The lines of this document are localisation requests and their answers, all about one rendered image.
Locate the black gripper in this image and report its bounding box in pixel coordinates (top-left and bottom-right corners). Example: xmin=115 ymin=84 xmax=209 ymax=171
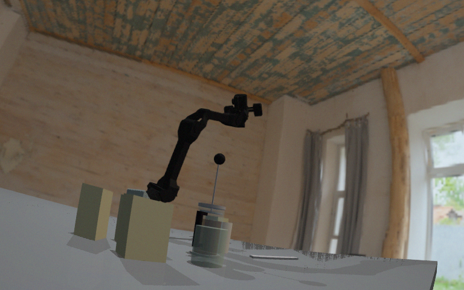
xmin=224 ymin=103 xmax=262 ymax=117

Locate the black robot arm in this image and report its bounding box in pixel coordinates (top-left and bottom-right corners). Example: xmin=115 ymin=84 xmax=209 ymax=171
xmin=146 ymin=94 xmax=248 ymax=203

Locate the glass french press with black knob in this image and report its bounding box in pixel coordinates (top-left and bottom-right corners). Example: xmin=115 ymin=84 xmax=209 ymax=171
xmin=194 ymin=153 xmax=226 ymax=229

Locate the beige cylinder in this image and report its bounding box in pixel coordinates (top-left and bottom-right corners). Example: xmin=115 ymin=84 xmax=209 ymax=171
xmin=222 ymin=222 xmax=233 ymax=254

